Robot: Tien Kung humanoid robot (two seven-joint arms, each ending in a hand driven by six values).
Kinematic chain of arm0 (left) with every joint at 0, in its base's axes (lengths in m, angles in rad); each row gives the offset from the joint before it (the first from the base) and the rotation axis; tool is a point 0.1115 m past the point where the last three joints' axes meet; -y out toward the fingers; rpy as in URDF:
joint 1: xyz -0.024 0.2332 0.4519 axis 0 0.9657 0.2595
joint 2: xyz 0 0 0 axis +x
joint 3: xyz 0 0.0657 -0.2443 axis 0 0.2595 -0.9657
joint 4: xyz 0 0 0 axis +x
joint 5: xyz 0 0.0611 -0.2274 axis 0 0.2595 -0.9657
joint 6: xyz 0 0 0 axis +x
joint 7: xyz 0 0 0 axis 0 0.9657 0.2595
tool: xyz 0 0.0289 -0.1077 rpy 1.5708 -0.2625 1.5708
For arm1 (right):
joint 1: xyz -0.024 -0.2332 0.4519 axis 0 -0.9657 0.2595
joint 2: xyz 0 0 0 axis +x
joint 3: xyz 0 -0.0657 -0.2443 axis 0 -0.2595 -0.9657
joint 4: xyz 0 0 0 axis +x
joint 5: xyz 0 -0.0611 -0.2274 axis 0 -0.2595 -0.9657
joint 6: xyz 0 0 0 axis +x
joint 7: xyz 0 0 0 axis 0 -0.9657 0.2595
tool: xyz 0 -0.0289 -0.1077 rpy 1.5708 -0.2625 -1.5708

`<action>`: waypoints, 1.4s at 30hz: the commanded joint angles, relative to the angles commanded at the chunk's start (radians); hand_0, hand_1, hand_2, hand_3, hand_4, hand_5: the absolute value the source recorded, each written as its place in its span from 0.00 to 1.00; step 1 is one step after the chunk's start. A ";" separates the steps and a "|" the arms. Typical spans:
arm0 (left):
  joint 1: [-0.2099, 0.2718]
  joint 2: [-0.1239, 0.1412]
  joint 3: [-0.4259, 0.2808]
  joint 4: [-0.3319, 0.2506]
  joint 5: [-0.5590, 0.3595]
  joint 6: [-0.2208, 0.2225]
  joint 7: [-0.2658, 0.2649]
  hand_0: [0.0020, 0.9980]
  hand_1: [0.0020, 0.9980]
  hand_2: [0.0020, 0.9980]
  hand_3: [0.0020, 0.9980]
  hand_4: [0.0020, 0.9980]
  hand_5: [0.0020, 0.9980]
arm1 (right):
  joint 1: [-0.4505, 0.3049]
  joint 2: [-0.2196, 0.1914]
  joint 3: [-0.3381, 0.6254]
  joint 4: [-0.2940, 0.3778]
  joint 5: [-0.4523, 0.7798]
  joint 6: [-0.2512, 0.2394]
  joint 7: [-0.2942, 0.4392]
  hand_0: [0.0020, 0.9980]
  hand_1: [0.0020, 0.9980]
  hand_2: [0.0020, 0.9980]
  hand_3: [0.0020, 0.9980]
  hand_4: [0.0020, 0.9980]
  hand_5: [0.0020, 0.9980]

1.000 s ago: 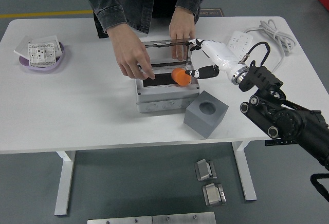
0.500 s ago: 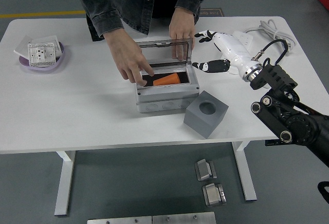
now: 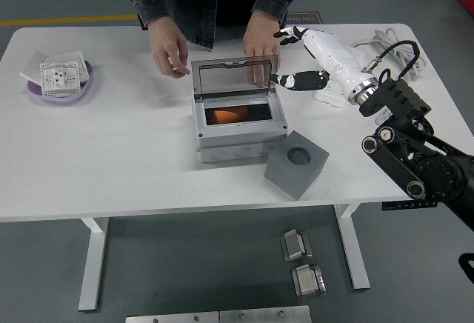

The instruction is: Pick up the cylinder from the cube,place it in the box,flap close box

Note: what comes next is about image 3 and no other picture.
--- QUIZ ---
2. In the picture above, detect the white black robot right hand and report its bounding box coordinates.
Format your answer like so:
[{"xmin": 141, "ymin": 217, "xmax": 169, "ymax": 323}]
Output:
[{"xmin": 269, "ymin": 25, "xmax": 373, "ymax": 101}]

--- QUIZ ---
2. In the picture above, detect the person's right hand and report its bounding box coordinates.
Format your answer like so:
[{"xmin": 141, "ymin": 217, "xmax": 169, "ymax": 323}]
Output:
[{"xmin": 147, "ymin": 22, "xmax": 192, "ymax": 79}]

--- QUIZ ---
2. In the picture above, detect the person's left hand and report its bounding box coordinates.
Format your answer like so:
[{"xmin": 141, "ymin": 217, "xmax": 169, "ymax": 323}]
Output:
[{"xmin": 242, "ymin": 15, "xmax": 282, "ymax": 89}]

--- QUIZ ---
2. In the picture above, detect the orange cylinder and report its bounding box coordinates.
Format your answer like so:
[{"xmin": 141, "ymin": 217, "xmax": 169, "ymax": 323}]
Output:
[{"xmin": 210, "ymin": 107, "xmax": 250, "ymax": 124}]

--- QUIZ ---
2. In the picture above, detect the grey electrical box clear lid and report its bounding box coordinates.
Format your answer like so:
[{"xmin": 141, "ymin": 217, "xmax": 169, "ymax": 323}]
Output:
[{"xmin": 190, "ymin": 54, "xmax": 288, "ymax": 164}]

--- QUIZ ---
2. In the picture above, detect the grey cube with round hole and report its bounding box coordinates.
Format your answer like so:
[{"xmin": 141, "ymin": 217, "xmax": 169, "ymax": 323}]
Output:
[{"xmin": 264, "ymin": 130, "xmax": 330, "ymax": 201}]

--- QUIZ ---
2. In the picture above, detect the dark floor sign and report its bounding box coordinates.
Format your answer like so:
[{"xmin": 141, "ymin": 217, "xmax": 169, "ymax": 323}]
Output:
[{"xmin": 284, "ymin": 11, "xmax": 323, "ymax": 26}]

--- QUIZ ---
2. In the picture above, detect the yellow floor tape line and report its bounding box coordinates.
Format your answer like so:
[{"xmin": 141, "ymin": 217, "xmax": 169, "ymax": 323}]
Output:
[{"xmin": 0, "ymin": 13, "xmax": 138, "ymax": 27}]

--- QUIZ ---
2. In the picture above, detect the purple bowl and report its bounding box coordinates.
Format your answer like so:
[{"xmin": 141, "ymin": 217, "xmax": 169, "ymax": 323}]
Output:
[{"xmin": 26, "ymin": 59, "xmax": 96, "ymax": 102}]

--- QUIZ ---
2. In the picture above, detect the white flat card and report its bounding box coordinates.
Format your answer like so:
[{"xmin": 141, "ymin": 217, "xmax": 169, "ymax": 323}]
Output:
[{"xmin": 19, "ymin": 51, "xmax": 50, "ymax": 80}]

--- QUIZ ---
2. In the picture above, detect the small metal block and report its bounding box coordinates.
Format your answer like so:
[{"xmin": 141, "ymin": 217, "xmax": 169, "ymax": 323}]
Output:
[
  {"xmin": 280, "ymin": 229, "xmax": 314, "ymax": 262},
  {"xmin": 291, "ymin": 263, "xmax": 327, "ymax": 299}
]

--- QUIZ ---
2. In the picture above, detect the white table leg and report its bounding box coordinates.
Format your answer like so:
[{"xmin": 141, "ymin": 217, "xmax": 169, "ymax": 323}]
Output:
[
  {"xmin": 333, "ymin": 204, "xmax": 371, "ymax": 290},
  {"xmin": 78, "ymin": 216, "xmax": 110, "ymax": 313}
]

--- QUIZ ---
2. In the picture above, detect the grey metal plate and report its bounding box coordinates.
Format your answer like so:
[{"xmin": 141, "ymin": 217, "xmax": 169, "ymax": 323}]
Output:
[
  {"xmin": 125, "ymin": 310, "xmax": 220, "ymax": 323},
  {"xmin": 218, "ymin": 304, "xmax": 312, "ymax": 323}
]

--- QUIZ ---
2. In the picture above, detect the white switch plate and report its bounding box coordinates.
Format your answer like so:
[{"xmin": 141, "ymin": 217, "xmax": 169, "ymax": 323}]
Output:
[{"xmin": 44, "ymin": 50, "xmax": 92, "ymax": 81}]

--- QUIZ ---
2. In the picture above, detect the white wall socket panel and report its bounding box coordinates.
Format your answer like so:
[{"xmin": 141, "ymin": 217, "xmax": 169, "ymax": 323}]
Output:
[{"xmin": 39, "ymin": 60, "xmax": 83, "ymax": 98}]

